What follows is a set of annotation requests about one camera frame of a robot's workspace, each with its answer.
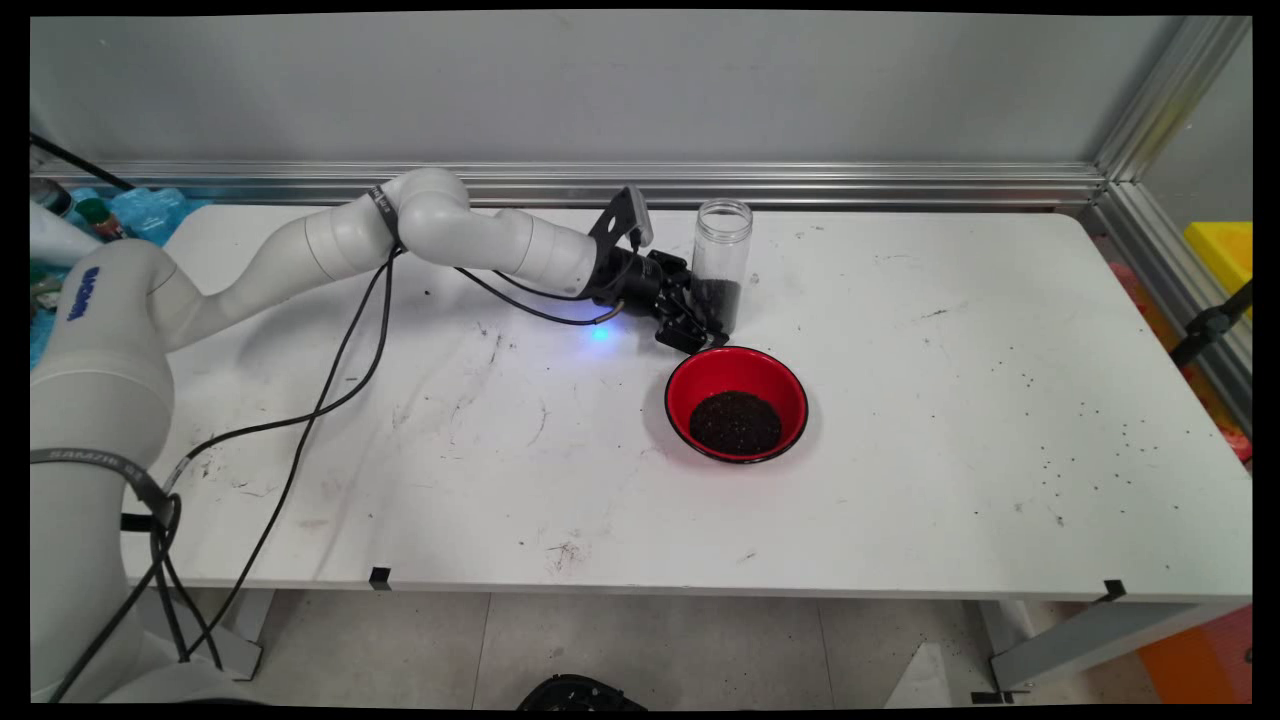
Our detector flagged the blue plastic package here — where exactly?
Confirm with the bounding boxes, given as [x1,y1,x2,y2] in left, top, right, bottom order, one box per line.
[30,187,213,369]

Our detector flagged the aluminium frame rail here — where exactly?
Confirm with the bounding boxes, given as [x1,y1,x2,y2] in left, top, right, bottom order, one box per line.
[1090,180,1253,436]
[30,160,1106,211]

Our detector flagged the black seeds in bowl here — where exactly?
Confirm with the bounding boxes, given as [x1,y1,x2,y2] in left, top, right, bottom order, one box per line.
[689,391,783,456]

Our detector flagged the black object on floor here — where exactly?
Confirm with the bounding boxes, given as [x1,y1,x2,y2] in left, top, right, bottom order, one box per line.
[517,674,649,713]

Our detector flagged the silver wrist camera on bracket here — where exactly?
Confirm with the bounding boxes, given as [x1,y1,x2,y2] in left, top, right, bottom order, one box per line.
[588,185,656,251]

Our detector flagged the orange box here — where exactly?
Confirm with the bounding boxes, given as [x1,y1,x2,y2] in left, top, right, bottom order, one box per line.
[1138,605,1253,704]

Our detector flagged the black pole with clamp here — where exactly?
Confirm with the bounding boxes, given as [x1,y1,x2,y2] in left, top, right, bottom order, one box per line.
[1170,282,1253,367]

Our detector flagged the grey table leg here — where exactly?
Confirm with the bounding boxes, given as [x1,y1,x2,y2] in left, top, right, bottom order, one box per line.
[985,600,1241,693]
[150,588,263,681]

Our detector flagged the clear plastic jar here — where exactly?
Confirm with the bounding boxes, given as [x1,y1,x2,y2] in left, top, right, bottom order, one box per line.
[690,199,754,341]

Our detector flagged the grey velcro strap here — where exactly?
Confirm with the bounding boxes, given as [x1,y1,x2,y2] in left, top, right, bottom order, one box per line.
[30,447,183,529]

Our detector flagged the black seeds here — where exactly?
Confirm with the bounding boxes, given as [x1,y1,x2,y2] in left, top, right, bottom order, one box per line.
[692,279,744,336]
[689,391,783,456]

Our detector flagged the red bowl with black rim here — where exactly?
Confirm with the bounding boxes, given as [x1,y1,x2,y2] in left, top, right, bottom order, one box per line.
[664,346,810,465]

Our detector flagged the aluminium frame post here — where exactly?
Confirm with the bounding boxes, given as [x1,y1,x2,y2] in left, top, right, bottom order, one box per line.
[1095,15,1251,186]

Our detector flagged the white squeeze bottle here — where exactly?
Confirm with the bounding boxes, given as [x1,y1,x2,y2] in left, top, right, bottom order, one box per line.
[30,203,101,267]

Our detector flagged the black cable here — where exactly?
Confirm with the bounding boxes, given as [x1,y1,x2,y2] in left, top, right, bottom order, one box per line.
[45,255,396,701]
[30,133,136,193]
[160,250,626,496]

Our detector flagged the yellow plastic box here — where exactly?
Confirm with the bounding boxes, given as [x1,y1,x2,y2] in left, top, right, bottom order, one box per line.
[1184,222,1253,316]

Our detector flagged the black velcro strap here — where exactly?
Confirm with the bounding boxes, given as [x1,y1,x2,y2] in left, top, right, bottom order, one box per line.
[366,184,403,253]

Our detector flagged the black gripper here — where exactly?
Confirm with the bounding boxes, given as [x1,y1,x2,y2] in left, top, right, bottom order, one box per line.
[585,245,730,357]

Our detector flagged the bottle with green red cap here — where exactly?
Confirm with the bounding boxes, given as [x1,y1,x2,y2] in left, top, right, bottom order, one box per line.
[75,197,128,242]

